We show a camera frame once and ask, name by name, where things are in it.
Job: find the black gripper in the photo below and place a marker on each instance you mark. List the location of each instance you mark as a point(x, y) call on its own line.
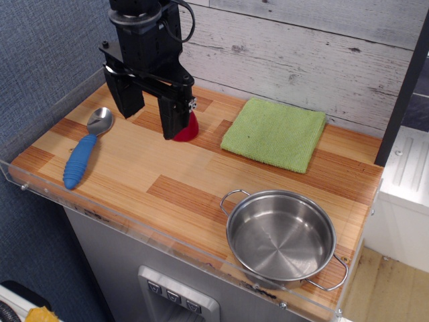
point(145, 58)

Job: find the clear acrylic table guard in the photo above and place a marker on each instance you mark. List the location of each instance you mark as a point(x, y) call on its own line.
point(166, 195)

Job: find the grey cabinet with dispenser panel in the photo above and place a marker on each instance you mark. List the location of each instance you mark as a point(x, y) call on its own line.
point(141, 281)

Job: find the white ribbed side unit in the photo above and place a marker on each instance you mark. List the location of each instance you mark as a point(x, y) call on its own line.
point(397, 226)

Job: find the green folded cloth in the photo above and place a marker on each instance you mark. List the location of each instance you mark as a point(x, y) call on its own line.
point(278, 135)

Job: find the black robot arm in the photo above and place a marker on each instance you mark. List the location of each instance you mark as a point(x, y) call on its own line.
point(146, 59)

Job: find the stainless steel pot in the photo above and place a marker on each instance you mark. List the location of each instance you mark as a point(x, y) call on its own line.
point(281, 239)

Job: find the yellow black object corner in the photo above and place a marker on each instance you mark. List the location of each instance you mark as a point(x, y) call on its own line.
point(19, 303)

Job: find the blue handled metal spoon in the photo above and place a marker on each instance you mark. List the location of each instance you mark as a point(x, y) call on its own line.
point(98, 123)

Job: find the red strawberry shaped toy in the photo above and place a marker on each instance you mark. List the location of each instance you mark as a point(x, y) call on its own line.
point(190, 132)

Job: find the dark right vertical post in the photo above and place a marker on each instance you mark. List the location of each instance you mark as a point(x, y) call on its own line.
point(405, 94)

